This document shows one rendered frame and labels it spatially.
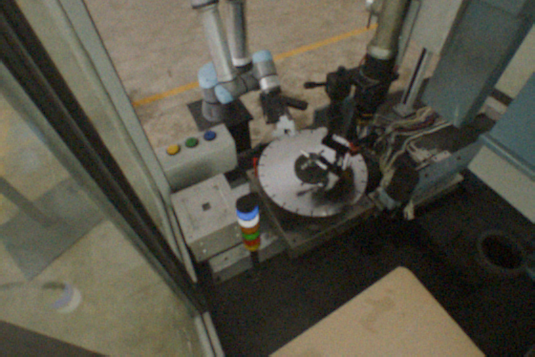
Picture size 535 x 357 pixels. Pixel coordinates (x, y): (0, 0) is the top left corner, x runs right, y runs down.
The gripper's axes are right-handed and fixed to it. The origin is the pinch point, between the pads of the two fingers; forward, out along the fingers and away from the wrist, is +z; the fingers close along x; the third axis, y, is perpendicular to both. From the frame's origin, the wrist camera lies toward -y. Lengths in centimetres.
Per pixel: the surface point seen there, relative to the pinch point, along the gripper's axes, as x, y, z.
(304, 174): 17.0, 3.7, 13.1
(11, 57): 84, 41, 0
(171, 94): -161, 54, -91
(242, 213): 44, 25, 18
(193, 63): -184, 29, -126
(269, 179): 15.2, 13.9, 12.0
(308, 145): 10.1, -2.1, 4.3
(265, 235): 3.4, 18.8, 28.8
